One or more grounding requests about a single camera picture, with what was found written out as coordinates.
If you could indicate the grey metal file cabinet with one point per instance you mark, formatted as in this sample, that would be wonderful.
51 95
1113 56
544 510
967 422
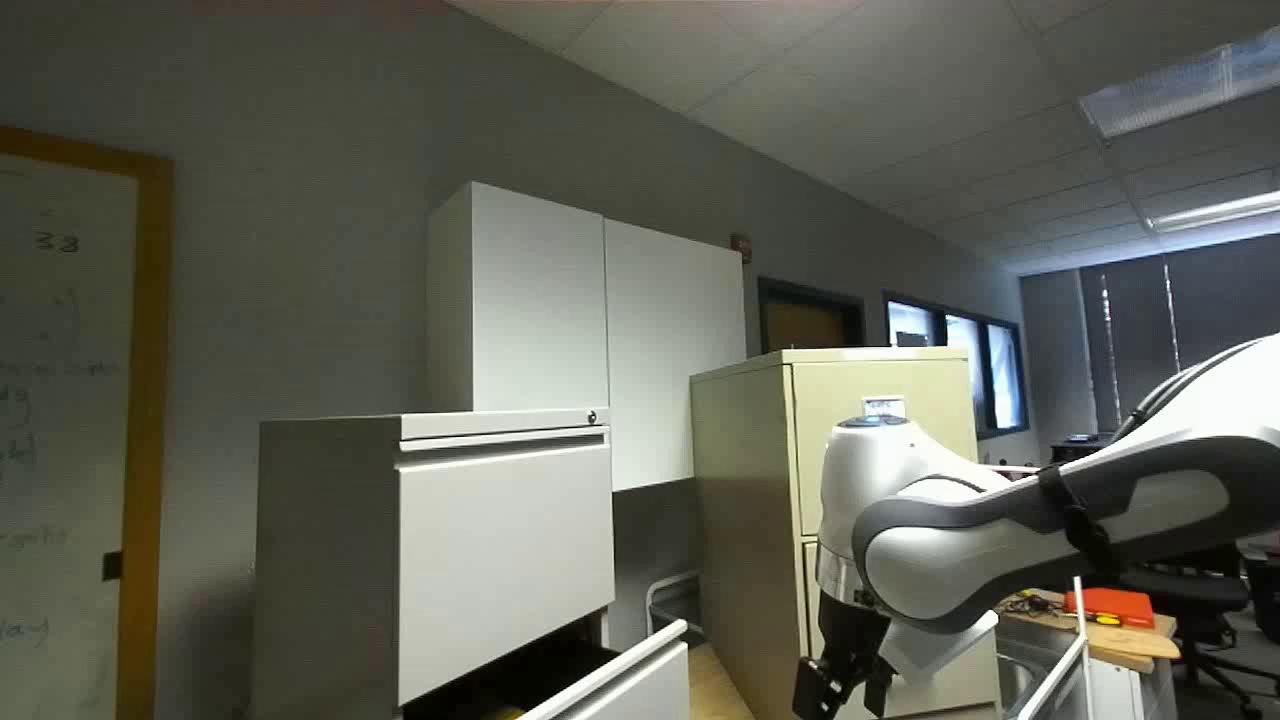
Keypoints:
334 561

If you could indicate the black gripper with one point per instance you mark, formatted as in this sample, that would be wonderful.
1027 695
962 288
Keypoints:
848 631

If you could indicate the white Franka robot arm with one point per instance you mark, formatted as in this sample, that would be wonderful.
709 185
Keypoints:
933 535

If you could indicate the orange tool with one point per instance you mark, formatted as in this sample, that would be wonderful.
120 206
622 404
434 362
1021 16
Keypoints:
1113 606

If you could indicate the white metal frame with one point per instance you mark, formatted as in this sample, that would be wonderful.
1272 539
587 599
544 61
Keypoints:
1060 666

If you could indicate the large ceiling light panel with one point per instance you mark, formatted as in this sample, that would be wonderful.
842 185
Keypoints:
1182 82

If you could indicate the grey file cabinet bottom drawer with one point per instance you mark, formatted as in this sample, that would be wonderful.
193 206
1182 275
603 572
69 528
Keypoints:
626 680

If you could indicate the white wall cabinet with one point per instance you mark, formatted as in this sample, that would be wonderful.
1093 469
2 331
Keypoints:
587 322

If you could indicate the dark wooden door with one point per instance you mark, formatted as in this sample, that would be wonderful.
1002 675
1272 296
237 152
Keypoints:
806 322

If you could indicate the dark framed window row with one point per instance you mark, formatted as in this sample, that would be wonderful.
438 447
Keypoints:
992 375

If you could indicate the narrow ceiling light panel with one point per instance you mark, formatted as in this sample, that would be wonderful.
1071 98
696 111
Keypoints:
1212 208

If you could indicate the wood framed whiteboard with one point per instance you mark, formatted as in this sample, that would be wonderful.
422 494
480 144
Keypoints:
65 427

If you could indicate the black office chair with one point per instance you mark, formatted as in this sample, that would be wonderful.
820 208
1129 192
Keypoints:
1201 601

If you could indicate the beige metal cabinet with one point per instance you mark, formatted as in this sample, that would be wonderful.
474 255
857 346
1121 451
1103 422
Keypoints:
752 535

